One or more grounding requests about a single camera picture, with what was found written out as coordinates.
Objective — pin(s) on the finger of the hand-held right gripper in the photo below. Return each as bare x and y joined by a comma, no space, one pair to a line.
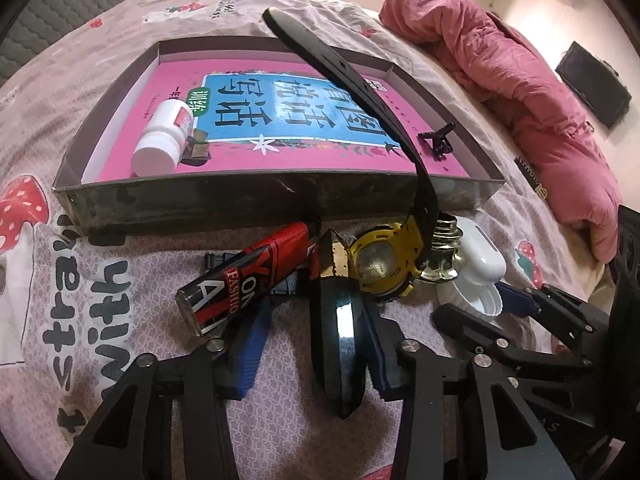
515,301
465,322

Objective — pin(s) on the black gold faceted tube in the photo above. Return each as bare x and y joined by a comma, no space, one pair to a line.
337,335

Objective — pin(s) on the pink blue book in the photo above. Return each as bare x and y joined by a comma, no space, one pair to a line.
280,110

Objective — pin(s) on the shallow cardboard box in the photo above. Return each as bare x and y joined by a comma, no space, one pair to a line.
200,205

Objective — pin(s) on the strawberry printed blanket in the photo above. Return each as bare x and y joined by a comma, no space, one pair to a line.
60,310

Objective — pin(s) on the white earbuds case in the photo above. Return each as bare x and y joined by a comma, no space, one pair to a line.
482,255

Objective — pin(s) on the red black cylindrical tube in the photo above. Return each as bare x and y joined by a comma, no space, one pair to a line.
240,280

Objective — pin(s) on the small white bottle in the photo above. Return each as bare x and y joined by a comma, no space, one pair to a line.
160,140

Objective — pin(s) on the white jar lid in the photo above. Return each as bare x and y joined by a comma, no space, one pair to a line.
475,300

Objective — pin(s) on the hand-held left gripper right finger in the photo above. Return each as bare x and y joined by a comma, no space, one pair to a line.
382,360

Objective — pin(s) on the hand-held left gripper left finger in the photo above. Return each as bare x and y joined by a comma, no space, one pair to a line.
250,350

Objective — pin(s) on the black hair claw clip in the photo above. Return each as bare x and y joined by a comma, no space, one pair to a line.
437,140

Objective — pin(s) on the black yellow wrist watch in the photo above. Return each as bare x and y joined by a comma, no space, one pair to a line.
360,95

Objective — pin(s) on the grey quilted headboard cover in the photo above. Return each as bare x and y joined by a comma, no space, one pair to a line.
60,5

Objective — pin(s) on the pink quilt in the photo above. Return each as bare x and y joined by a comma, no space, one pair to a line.
510,100

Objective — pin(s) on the wall television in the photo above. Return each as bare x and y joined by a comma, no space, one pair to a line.
592,85

